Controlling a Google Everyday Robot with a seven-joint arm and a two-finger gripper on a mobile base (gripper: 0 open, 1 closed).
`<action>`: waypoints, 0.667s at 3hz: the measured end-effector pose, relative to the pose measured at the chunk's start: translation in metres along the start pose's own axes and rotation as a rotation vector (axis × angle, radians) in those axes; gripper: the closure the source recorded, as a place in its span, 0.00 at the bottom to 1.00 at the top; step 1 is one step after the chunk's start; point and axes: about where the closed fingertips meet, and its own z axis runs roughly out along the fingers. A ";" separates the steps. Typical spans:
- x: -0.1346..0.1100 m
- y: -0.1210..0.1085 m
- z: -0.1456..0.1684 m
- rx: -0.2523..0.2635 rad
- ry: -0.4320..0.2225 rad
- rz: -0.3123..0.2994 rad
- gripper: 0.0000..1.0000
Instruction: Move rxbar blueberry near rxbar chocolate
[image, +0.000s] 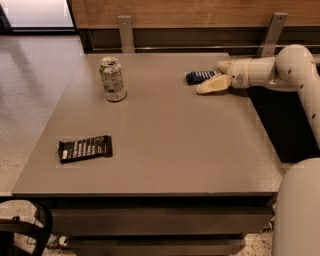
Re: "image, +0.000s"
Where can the robot gripper body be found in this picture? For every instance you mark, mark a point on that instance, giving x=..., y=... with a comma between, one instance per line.
x=238, y=74

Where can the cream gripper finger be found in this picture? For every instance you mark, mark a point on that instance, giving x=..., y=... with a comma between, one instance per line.
x=214, y=84
x=225, y=66

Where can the blue rxbar blueberry bar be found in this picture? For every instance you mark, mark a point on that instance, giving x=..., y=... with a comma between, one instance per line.
x=197, y=77

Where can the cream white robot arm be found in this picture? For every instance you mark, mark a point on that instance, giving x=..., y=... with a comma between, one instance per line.
x=291, y=118

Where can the black rxbar chocolate bar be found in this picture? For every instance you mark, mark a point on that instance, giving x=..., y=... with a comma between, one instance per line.
x=85, y=149

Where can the green white soda can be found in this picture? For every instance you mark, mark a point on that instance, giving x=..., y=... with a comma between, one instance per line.
x=112, y=79

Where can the grey upper drawer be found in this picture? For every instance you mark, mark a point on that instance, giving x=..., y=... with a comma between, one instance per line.
x=160, y=221

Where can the grey drawer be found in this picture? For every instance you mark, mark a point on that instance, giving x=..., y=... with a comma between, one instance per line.
x=171, y=247
x=160, y=221

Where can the grey lower drawer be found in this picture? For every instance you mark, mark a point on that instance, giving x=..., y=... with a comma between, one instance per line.
x=171, y=247

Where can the black chair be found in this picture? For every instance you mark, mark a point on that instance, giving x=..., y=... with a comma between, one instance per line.
x=10, y=227

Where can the right metal bracket post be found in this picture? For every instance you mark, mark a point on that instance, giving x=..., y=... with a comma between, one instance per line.
x=272, y=35

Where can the metal bracket post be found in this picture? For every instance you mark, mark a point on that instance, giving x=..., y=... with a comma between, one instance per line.
x=126, y=33
x=272, y=35

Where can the horizontal metal rail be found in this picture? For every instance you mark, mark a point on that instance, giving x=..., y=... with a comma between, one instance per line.
x=233, y=49

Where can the left metal bracket post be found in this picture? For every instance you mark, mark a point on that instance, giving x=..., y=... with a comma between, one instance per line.
x=126, y=33

